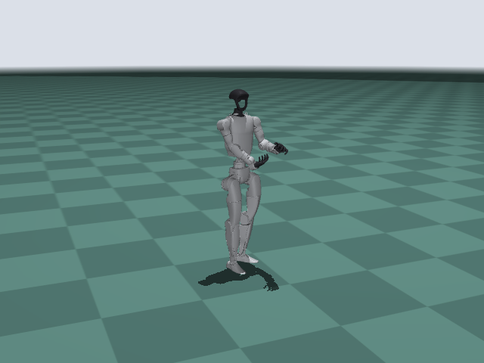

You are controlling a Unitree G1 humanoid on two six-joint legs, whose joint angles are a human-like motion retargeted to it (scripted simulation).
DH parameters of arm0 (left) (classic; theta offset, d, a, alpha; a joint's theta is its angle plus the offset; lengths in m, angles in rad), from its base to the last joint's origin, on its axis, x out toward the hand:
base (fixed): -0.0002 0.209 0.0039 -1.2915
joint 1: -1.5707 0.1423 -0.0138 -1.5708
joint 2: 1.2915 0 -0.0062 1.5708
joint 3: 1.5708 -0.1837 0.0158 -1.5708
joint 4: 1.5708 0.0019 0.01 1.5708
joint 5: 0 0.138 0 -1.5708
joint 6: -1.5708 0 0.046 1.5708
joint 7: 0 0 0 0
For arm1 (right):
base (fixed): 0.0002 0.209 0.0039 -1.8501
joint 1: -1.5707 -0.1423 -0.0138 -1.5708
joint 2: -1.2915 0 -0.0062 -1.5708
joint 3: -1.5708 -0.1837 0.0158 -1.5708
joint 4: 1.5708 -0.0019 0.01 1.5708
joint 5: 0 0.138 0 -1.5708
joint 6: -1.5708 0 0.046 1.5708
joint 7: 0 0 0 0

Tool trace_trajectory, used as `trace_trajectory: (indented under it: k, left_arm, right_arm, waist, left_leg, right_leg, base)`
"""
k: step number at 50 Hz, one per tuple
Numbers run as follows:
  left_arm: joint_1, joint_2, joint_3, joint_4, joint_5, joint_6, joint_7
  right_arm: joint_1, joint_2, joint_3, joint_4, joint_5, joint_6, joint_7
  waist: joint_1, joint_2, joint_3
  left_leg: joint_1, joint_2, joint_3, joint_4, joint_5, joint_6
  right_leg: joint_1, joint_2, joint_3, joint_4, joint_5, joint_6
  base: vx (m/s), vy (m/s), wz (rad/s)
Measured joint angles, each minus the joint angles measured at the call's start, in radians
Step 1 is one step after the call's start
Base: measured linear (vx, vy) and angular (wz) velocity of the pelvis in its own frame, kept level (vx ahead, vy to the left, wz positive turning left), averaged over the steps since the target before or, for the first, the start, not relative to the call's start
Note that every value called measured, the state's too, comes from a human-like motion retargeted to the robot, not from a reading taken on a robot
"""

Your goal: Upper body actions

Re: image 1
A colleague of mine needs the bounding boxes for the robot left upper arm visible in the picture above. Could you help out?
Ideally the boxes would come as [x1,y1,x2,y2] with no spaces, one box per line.
[252,116,269,150]

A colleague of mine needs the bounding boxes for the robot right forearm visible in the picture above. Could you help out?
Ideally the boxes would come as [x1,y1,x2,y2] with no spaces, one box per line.
[231,145,258,170]

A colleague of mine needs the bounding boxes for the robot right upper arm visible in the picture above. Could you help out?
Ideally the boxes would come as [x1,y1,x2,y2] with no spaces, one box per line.
[217,118,240,150]

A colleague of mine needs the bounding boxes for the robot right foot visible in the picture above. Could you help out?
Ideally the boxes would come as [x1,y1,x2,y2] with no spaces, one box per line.
[226,260,246,275]

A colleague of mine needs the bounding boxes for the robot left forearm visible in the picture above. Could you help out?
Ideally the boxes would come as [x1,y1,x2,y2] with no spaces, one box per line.
[265,140,279,154]

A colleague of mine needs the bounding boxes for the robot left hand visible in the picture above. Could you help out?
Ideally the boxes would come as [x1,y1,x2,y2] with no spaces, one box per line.
[274,142,288,155]

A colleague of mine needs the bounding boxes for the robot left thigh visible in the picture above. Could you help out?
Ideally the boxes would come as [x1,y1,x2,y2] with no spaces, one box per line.
[240,172,261,225]

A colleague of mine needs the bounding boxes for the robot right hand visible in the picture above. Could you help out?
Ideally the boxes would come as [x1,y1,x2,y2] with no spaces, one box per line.
[254,154,268,169]

